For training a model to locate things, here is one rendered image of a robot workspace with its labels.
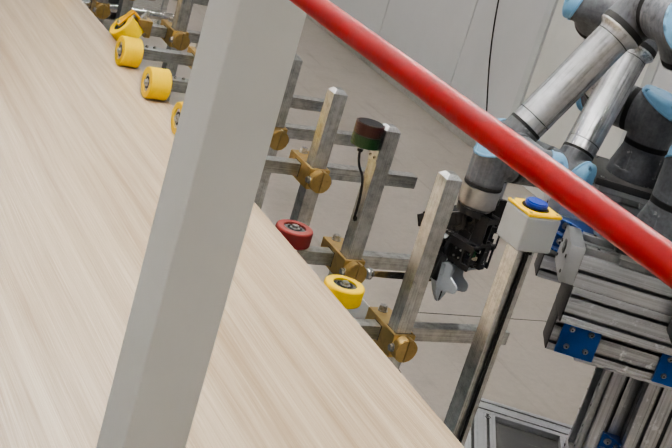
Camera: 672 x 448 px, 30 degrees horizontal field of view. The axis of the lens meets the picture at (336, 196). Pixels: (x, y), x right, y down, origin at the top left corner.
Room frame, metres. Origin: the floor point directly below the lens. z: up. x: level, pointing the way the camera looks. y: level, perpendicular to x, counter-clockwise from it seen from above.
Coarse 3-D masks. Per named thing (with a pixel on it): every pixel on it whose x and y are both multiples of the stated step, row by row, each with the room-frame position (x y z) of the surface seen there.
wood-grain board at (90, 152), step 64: (0, 0) 3.53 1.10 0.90; (64, 0) 3.75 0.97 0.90; (0, 64) 2.94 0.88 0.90; (64, 64) 3.10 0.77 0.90; (0, 128) 2.50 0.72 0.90; (64, 128) 2.62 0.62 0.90; (128, 128) 2.75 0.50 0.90; (0, 192) 2.17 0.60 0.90; (64, 192) 2.26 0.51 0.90; (128, 192) 2.36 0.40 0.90; (0, 256) 1.91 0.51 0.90; (64, 256) 1.98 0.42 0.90; (128, 256) 2.06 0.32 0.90; (256, 256) 2.23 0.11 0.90; (0, 320) 1.70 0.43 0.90; (64, 320) 1.76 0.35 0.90; (256, 320) 1.96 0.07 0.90; (320, 320) 2.04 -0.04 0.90; (0, 384) 1.52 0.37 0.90; (64, 384) 1.57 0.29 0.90; (256, 384) 1.74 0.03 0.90; (320, 384) 1.80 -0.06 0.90; (384, 384) 1.87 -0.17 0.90
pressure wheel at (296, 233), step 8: (280, 224) 2.42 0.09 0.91; (288, 224) 2.44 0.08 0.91; (296, 224) 2.44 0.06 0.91; (304, 224) 2.46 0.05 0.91; (280, 232) 2.40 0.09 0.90; (288, 232) 2.39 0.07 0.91; (296, 232) 2.40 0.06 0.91; (304, 232) 2.42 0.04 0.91; (312, 232) 2.43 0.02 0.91; (288, 240) 2.39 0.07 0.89; (296, 240) 2.39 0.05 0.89; (304, 240) 2.40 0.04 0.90; (296, 248) 2.40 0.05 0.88; (304, 248) 2.41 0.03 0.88
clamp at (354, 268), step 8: (328, 240) 2.51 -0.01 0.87; (336, 248) 2.48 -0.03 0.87; (336, 256) 2.46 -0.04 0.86; (344, 256) 2.45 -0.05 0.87; (336, 264) 2.45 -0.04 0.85; (344, 264) 2.43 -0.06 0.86; (352, 264) 2.42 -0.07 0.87; (360, 264) 2.43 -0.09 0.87; (336, 272) 2.44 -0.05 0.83; (344, 272) 2.42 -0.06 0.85; (352, 272) 2.42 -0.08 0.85; (360, 272) 2.43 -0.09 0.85; (360, 280) 2.43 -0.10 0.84
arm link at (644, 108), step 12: (636, 96) 3.14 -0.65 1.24; (648, 96) 3.12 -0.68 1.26; (660, 96) 3.11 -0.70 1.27; (624, 108) 3.13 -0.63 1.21; (636, 108) 3.12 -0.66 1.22; (648, 108) 3.11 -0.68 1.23; (660, 108) 3.09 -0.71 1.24; (624, 120) 3.13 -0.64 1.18; (636, 120) 3.11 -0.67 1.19; (648, 120) 3.10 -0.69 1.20; (660, 120) 3.09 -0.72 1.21; (636, 132) 3.11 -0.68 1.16; (648, 132) 3.09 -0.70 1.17; (660, 132) 3.09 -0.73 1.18; (648, 144) 3.09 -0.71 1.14; (660, 144) 3.09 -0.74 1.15
